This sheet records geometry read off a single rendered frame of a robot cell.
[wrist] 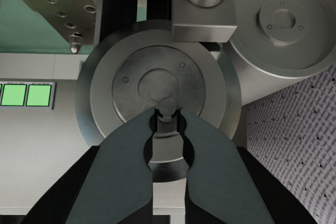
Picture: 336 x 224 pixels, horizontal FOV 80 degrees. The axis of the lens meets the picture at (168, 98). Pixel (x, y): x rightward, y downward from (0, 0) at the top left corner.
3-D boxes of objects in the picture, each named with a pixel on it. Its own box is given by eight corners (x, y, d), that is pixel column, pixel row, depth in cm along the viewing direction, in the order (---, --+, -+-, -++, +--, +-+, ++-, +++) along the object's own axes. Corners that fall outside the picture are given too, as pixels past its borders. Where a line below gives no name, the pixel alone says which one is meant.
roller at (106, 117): (222, 28, 18) (232, 161, 16) (186, 93, 44) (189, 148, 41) (93, 28, 18) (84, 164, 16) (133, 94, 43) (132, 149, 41)
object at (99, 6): (111, -103, 23) (98, 49, 19) (136, 19, 46) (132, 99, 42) (107, -103, 23) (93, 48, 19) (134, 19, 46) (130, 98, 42)
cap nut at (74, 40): (80, 35, 51) (79, 51, 50) (86, 41, 55) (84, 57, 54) (66, 34, 51) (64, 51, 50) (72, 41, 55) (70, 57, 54)
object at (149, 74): (189, 34, 17) (219, 120, 16) (186, 45, 19) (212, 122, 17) (101, 56, 16) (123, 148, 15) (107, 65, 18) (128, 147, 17)
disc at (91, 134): (234, 18, 20) (250, 180, 17) (233, 21, 20) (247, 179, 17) (80, 18, 19) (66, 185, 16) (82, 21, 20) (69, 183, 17)
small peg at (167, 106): (152, 112, 13) (162, 92, 13) (153, 117, 15) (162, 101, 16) (172, 122, 13) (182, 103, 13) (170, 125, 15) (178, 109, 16)
